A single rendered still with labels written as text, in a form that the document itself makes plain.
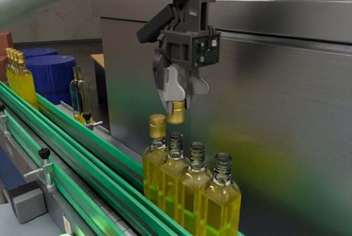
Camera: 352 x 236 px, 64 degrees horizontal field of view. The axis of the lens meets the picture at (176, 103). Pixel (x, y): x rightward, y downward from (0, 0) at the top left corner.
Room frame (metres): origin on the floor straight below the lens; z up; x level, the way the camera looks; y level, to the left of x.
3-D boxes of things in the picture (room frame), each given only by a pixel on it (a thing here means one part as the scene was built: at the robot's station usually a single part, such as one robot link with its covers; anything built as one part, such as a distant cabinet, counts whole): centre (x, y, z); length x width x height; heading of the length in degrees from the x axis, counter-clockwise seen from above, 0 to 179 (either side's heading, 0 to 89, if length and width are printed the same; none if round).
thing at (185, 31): (0.48, -0.02, 1.35); 0.09 x 0.08 x 0.12; 42
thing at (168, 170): (0.50, 0.00, 0.99); 0.06 x 0.06 x 0.21; 42
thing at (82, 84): (1.07, 0.38, 1.01); 0.06 x 0.06 x 0.26; 49
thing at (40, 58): (3.08, 1.48, 0.40); 1.08 x 0.66 x 0.80; 26
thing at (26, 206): (0.72, 0.47, 0.79); 0.08 x 0.08 x 0.08; 43
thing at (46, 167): (0.66, 0.38, 0.94); 0.07 x 0.04 x 0.13; 133
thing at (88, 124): (0.94, 0.30, 0.94); 0.07 x 0.04 x 0.13; 133
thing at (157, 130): (0.55, 0.04, 1.14); 0.04 x 0.04 x 0.04
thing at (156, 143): (0.55, 0.04, 1.12); 0.03 x 0.03 x 0.05
